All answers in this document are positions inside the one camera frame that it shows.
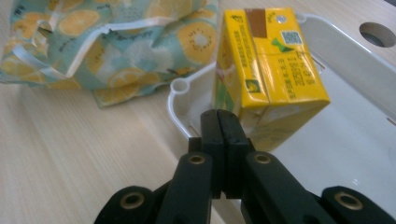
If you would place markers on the orange print fabric bag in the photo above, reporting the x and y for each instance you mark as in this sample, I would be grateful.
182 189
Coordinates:
124 53

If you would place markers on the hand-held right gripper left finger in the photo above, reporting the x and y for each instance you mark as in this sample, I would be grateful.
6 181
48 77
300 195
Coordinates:
199 174

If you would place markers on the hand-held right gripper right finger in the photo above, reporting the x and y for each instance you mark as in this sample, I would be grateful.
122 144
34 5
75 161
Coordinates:
249 180

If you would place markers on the yellow juice carton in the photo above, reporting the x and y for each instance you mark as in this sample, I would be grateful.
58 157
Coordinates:
274 68

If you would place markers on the white plastic tray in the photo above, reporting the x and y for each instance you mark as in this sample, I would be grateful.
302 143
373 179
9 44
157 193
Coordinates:
348 149

